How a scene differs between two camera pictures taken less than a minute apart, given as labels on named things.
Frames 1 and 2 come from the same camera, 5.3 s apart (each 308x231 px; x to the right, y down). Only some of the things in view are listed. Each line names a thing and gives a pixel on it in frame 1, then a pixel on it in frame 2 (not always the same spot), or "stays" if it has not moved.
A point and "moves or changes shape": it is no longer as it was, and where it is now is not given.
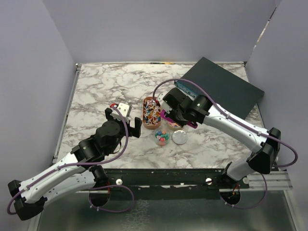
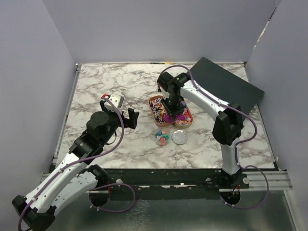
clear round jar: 162,136 stays
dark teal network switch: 234,94 stays
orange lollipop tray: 152,112 moves or changes shape
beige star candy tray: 174,126 moves or changes shape
